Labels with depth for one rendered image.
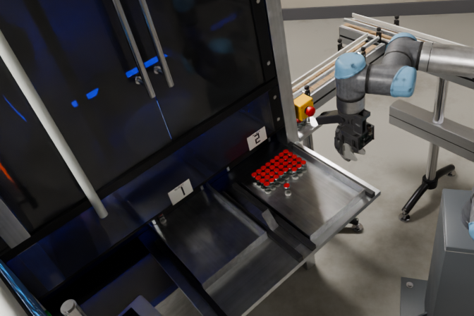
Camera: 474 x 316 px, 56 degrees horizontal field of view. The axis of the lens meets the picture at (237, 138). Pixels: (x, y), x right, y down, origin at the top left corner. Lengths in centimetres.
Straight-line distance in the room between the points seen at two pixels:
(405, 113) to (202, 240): 133
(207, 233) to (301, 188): 36
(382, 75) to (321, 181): 59
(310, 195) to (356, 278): 92
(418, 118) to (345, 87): 126
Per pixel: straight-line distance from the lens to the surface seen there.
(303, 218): 151
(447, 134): 234
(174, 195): 149
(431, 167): 257
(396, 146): 304
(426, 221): 265
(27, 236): 133
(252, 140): 159
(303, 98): 174
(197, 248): 151
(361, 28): 237
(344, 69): 113
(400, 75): 113
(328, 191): 158
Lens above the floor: 206
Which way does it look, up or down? 40 degrees down
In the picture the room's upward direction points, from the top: 14 degrees counter-clockwise
